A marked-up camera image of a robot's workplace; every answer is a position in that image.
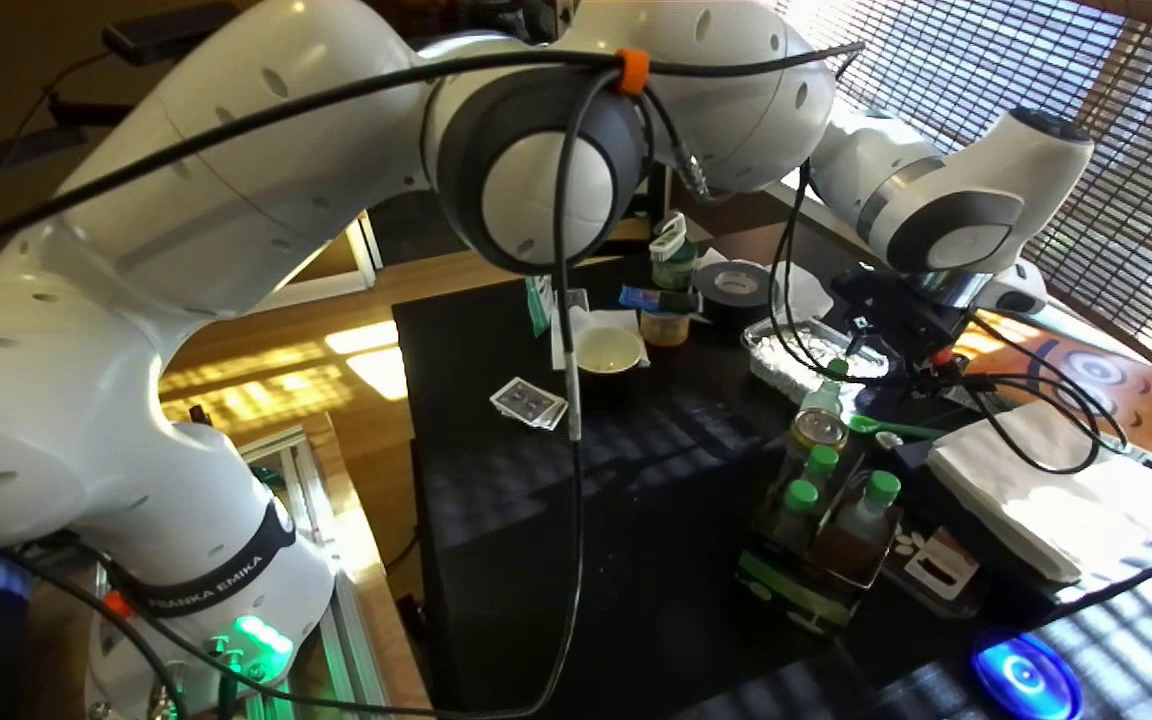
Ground cream ceramic bowl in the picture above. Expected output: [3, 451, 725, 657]
[573, 319, 649, 378]

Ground yellow liquid plastic bottle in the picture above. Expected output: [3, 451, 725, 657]
[788, 372, 857, 462]

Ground black tape roll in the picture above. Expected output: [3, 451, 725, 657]
[687, 255, 782, 327]

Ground green bottle carrier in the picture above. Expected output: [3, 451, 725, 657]
[732, 435, 904, 637]

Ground blue round device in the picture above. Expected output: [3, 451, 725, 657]
[968, 633, 1086, 720]

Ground white paper napkin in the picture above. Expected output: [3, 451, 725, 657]
[548, 285, 655, 378]

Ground small white packet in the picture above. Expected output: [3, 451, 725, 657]
[899, 528, 985, 604]

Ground small orange jar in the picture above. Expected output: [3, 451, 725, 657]
[635, 309, 699, 350]

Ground green cap bottle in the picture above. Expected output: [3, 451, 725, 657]
[773, 477, 825, 555]
[798, 445, 842, 492]
[827, 468, 904, 584]

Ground black external camera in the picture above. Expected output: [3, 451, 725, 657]
[101, 3, 241, 67]

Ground green gold snack bag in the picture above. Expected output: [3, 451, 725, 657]
[519, 270, 556, 340]

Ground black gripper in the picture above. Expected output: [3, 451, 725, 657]
[827, 261, 1008, 372]

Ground white napkin stack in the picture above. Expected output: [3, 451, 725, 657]
[924, 397, 1152, 589]

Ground small blue item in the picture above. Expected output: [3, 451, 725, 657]
[615, 281, 665, 316]

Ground orange cartoon book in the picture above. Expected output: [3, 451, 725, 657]
[930, 313, 1152, 487]

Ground wooden window blinds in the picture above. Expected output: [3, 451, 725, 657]
[788, 0, 1152, 372]

